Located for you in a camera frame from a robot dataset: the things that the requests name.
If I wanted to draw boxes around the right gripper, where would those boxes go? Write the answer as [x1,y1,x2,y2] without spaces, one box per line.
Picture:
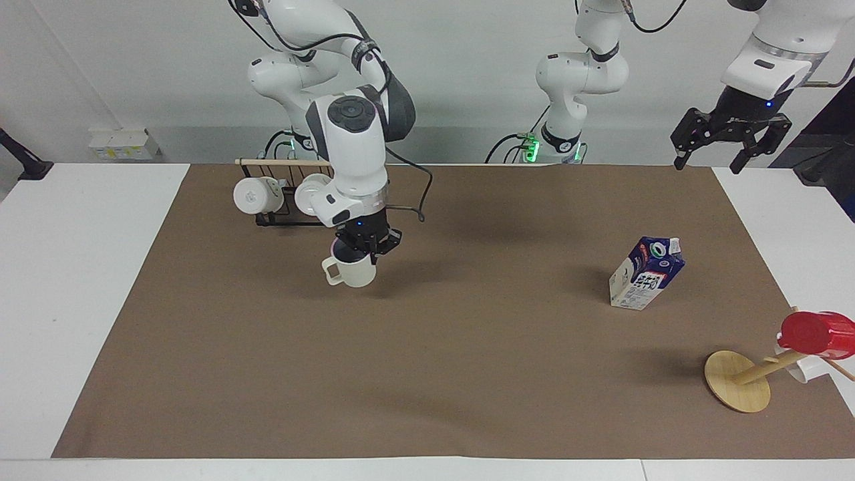
[333,206,403,259]

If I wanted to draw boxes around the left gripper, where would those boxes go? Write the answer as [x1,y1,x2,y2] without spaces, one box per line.
[671,86,794,176]

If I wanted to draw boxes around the white cup with handle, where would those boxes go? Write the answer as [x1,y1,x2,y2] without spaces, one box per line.
[322,240,379,289]

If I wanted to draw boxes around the blue and white milk carton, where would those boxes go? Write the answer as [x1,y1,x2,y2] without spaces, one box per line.
[609,236,687,311]

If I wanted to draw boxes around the red cup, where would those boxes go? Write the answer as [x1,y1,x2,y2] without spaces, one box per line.
[778,311,855,361]

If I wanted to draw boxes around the wooden cup stand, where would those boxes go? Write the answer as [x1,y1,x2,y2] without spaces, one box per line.
[704,306,855,414]

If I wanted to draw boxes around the black stand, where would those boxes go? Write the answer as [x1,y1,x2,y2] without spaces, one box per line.
[768,57,855,223]
[0,127,55,182]

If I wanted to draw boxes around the black wire cup rack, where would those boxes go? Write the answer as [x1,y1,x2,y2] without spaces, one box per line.
[235,157,335,228]

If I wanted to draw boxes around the black cable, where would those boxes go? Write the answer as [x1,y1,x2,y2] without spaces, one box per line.
[227,0,375,55]
[485,104,554,165]
[625,0,690,34]
[263,129,296,162]
[383,143,434,224]

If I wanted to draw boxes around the white wall socket box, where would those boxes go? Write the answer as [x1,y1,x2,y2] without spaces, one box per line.
[88,128,162,162]

